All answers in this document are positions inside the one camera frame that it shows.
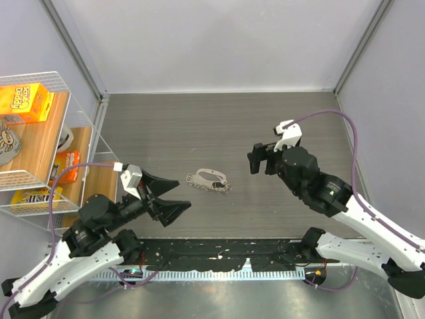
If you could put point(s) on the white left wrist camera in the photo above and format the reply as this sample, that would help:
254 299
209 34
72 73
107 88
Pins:
130 176

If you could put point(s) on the orange razor package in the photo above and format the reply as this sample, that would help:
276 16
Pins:
62 161

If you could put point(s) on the orange yellow snack box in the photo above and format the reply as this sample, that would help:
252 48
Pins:
25 103

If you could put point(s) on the yellow candy box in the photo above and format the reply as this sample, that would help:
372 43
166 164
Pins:
32 198

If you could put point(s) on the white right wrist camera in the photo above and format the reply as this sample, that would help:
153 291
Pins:
289 134

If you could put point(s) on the white bottle on shelf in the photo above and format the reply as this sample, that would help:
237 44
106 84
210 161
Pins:
65 139

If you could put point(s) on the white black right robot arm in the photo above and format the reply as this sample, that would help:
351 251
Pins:
396 254

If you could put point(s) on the grey cartoon pouch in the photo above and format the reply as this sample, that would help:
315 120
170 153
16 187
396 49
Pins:
10 144

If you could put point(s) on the slotted cable duct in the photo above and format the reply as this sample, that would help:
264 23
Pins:
245 274

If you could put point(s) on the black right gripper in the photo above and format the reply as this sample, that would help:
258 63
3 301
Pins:
262 151

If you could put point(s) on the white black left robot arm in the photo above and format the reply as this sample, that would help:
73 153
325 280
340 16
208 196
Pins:
96 241

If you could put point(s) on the white wire shelf rack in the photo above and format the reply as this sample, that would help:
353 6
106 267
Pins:
31 168

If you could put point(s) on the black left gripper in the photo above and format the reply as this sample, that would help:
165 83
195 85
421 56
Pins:
168 210

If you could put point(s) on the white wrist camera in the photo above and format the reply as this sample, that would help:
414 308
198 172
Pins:
130 176
289 134

